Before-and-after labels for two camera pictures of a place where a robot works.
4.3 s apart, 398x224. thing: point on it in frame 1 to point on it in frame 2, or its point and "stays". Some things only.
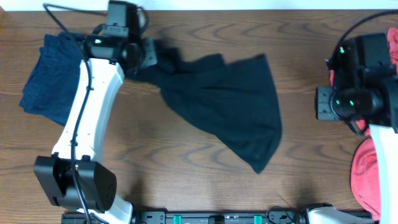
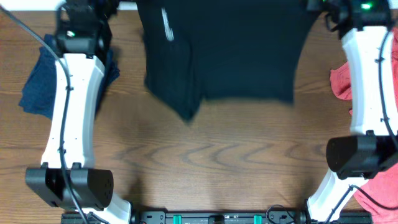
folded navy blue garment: (53, 88) stays
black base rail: (201, 217) stays
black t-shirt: (235, 102) to (229, 50)
